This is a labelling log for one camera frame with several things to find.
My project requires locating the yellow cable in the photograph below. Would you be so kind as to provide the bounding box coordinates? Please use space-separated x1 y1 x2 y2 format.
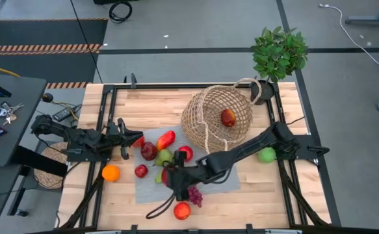
0 61 21 78

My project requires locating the green pear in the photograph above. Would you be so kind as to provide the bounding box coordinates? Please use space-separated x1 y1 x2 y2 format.
154 148 174 167

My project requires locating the woven wicker basket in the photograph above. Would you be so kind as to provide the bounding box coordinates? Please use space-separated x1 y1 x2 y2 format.
179 77 263 155

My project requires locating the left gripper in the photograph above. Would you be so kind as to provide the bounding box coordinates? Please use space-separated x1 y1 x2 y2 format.
104 118 144 161

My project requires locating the grey woven placemat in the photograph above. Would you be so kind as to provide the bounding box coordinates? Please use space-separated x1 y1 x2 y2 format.
133 125 241 205

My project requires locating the black power adapter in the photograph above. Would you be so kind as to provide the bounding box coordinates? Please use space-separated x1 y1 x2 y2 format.
52 104 82 123

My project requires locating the grey metal furniture leg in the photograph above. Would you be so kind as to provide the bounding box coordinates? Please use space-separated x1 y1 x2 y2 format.
344 0 379 27

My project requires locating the white cable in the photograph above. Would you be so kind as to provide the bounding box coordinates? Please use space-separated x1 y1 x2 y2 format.
318 3 379 66

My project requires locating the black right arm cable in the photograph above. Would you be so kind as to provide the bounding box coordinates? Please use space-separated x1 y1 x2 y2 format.
145 193 177 220

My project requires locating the bright red apple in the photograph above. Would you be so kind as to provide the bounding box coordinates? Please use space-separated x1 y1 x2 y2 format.
178 145 194 163

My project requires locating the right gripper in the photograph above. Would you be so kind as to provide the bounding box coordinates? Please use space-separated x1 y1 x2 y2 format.
168 150 209 202

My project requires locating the red orange peach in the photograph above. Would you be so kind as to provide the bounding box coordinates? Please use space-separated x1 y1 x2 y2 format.
173 201 192 221

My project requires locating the round woven rattan mat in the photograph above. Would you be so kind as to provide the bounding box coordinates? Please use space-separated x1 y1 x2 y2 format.
33 141 70 190

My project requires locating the coiled black cable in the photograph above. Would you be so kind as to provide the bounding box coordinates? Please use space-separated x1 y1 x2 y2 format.
108 1 133 24

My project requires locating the red bell pepper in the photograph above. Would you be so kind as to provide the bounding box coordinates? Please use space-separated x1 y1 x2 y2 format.
131 135 146 149

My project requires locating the purple grape bunch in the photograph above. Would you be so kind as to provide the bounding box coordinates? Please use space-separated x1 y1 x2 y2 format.
188 185 204 209

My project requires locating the green potted plant black pot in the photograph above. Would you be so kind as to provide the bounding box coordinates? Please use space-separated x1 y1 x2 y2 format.
249 25 309 106

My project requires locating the black desk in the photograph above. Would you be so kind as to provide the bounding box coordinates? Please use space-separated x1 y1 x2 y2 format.
0 73 68 217

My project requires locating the yellow red peach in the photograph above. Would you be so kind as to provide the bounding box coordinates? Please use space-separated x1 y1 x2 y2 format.
220 109 237 128

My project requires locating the orange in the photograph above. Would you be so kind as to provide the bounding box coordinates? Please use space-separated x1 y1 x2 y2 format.
101 164 121 182

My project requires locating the black metal table frame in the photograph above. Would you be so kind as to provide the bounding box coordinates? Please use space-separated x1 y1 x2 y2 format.
54 73 339 234

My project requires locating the green apple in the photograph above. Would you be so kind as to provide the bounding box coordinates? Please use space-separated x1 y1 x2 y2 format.
257 146 277 164

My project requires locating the small red apple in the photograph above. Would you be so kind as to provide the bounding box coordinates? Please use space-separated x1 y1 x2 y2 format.
134 164 149 179

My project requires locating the black hazard striped floor mat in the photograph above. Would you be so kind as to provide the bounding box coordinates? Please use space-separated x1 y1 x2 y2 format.
0 18 109 90

